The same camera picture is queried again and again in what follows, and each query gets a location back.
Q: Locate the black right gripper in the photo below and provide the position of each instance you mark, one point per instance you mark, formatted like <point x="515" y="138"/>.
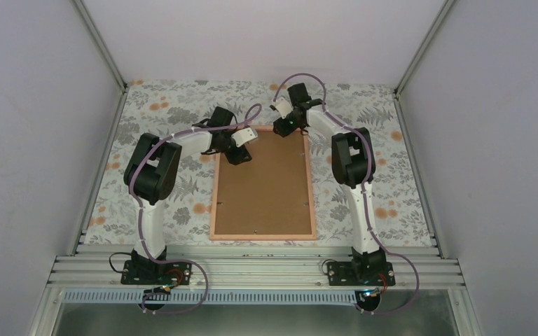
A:
<point x="284" y="130"/>

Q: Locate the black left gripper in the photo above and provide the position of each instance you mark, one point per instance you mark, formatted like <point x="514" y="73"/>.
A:
<point x="238" y="157"/>

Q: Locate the brown cardboard backing board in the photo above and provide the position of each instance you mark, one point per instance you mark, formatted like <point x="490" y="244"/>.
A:
<point x="264" y="195"/>

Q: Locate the pink wooden picture frame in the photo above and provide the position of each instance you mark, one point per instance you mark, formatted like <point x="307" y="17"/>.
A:
<point x="262" y="237"/>

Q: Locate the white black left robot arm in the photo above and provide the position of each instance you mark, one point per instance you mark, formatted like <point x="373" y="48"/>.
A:
<point x="153" y="167"/>

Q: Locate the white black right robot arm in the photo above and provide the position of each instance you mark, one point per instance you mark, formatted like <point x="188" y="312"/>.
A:
<point x="351" y="165"/>

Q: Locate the floral patterned table mat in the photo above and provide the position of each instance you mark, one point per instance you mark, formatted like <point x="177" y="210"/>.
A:
<point x="164" y="107"/>

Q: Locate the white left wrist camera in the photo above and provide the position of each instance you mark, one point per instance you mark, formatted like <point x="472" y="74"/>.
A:
<point x="244" y="136"/>

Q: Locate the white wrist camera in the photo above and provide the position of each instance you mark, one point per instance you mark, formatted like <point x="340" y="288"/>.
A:
<point x="282" y="106"/>
<point x="244" y="136"/>

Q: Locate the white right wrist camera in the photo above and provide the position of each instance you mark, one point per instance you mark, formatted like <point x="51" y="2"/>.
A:
<point x="282" y="106"/>

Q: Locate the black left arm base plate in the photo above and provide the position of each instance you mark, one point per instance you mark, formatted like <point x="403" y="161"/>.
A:
<point x="171" y="274"/>

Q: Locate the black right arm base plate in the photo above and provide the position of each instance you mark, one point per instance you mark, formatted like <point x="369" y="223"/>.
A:
<point x="346" y="274"/>

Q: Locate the aluminium enclosure corner post left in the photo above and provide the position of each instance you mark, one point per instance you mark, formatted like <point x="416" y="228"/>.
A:
<point x="98" y="40"/>

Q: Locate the aluminium enclosure corner post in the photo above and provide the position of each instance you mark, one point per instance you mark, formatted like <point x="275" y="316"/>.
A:
<point x="98" y="40"/>
<point x="424" y="45"/>

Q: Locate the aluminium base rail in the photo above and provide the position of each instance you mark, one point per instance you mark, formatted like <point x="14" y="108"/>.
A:
<point x="256" y="272"/>

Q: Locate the aluminium enclosure corner post right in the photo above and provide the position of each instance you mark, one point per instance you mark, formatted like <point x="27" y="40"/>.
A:
<point x="424" y="45"/>

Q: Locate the perforated grey cable tray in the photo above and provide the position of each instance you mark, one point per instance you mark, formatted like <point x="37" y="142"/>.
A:
<point x="214" y="296"/>

